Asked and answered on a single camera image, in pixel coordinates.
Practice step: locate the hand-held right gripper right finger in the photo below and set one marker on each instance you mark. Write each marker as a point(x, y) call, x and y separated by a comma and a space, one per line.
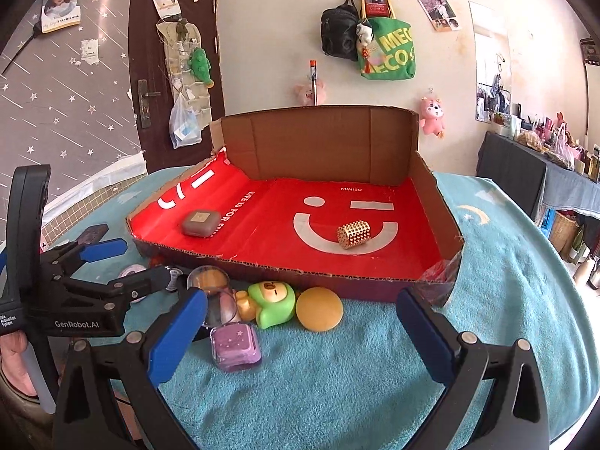
point(424, 337)

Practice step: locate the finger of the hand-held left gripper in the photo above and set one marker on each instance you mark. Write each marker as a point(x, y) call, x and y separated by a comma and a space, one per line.
point(103, 249)
point(136, 286)

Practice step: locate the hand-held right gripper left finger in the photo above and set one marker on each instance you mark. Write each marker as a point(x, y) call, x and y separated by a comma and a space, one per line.
point(176, 337)

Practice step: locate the pink earbud case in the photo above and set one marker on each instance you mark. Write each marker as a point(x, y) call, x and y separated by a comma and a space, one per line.
point(131, 272)

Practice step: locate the glitter bottle with red cap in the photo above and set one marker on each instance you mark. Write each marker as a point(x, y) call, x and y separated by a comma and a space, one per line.
point(175, 279)

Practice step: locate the purple nail polish bottle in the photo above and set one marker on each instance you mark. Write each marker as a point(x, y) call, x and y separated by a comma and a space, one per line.
point(236, 347)

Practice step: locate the green and yellow toy figure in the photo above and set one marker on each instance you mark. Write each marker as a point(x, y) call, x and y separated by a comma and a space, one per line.
point(272, 304)

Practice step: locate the orange ball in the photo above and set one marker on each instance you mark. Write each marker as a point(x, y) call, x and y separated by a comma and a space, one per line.
point(319, 309)

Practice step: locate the cardboard box with red lining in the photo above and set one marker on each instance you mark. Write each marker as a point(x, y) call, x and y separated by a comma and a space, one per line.
point(281, 206)

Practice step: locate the person's left hand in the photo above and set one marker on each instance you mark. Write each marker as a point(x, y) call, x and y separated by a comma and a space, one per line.
point(14, 356)

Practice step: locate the dark smartphone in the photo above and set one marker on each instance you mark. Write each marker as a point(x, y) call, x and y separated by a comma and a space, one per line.
point(93, 233)

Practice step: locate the grey rounded case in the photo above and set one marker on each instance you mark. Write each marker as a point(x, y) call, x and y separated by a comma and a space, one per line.
point(201, 222)

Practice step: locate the teal fleece blanket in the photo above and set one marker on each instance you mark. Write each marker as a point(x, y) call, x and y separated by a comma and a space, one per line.
point(328, 384)

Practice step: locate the gold studded cylinder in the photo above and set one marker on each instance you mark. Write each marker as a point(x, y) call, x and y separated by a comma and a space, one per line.
point(354, 234)

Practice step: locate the clear plastic bag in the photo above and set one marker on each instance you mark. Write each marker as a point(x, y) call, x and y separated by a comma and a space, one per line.
point(185, 124)

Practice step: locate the wicker basket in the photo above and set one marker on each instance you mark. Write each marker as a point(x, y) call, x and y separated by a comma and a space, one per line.
point(564, 232)

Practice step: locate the metal flask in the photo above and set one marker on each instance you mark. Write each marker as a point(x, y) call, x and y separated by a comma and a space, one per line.
point(591, 272)

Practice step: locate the table with dark cloth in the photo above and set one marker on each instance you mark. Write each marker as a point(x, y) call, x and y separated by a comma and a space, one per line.
point(508, 168)

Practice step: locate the white paper patch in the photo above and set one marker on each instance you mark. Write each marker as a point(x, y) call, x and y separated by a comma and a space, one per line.
point(90, 50)

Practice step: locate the green plush toy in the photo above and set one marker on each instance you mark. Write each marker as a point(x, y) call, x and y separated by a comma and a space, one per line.
point(201, 65)

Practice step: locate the beige hanging pocket organiser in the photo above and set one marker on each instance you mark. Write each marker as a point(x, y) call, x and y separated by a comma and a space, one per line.
point(178, 51)

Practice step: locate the dark brown door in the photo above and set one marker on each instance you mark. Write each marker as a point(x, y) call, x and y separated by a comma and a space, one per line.
point(140, 33)

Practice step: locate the pink deer plush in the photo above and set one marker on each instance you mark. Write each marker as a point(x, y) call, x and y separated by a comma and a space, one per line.
point(432, 115)

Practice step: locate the row of cosmetic bottles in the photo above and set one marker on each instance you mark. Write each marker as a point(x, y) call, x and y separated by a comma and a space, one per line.
point(553, 138)

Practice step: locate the portrait booklet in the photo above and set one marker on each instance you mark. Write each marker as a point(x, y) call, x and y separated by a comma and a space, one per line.
point(61, 4)

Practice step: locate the marker with orange cap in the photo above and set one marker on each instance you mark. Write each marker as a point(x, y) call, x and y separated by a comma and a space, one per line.
point(313, 72)

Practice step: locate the red tassel charm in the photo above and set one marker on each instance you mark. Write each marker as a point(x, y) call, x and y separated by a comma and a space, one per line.
point(370, 63)

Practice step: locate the green tote bag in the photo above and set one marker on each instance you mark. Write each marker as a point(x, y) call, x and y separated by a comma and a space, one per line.
point(391, 51)

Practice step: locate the black backpack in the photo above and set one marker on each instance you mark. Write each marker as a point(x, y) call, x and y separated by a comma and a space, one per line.
point(338, 30)

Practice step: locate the red framed picture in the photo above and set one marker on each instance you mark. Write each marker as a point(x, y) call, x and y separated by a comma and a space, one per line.
point(376, 3)

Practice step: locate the wall mirror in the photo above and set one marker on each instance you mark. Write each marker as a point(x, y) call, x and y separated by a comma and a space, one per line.
point(490, 56)

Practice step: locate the wall photo prints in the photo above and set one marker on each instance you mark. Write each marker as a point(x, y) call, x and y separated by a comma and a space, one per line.
point(438, 11)

